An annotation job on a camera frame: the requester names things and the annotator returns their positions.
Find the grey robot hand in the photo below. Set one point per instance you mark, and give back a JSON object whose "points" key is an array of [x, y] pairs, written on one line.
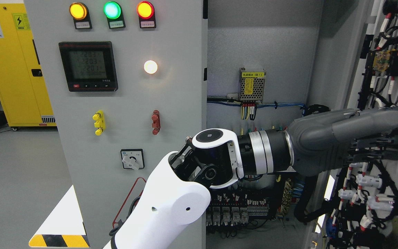
{"points": [[331, 140]]}

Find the grey cabinet door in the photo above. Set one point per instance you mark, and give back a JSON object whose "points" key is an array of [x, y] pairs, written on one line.
{"points": [[359, 69], [177, 90]]}

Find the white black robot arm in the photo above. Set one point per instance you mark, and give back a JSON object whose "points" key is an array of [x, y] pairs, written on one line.
{"points": [[177, 192]]}

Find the red door latch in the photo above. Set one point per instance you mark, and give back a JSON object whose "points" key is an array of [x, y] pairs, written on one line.
{"points": [[156, 125]]}

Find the yellow door latch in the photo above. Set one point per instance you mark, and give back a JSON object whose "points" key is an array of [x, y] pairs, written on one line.
{"points": [[99, 122]]}

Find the metal mesh power supply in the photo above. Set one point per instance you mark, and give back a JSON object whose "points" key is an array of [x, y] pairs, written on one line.
{"points": [[252, 82]]}

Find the lower relay terminal row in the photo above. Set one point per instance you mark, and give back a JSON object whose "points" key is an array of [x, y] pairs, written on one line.
{"points": [[237, 206]]}

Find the white glowing indicator lamp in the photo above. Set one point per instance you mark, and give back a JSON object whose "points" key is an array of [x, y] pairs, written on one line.
{"points": [[150, 67]]}

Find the red electric hazard sticker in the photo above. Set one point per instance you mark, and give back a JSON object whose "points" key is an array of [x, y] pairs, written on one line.
{"points": [[135, 191]]}

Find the red indicator lamp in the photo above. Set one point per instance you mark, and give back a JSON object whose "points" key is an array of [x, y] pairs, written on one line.
{"points": [[146, 15]]}

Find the black digital power meter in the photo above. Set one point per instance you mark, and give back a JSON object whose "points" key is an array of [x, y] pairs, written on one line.
{"points": [[89, 66]]}

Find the green indicator lamp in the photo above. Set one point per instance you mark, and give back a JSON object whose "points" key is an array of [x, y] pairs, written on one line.
{"points": [[114, 15]]}

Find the yellow indicator lamp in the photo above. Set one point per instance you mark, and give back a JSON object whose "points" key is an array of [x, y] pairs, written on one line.
{"points": [[80, 14]]}

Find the yellow safety cabinet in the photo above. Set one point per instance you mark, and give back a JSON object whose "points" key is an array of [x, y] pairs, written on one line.
{"points": [[23, 93]]}

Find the white rotary selector switch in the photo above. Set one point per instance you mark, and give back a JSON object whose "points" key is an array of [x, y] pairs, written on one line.
{"points": [[132, 159]]}

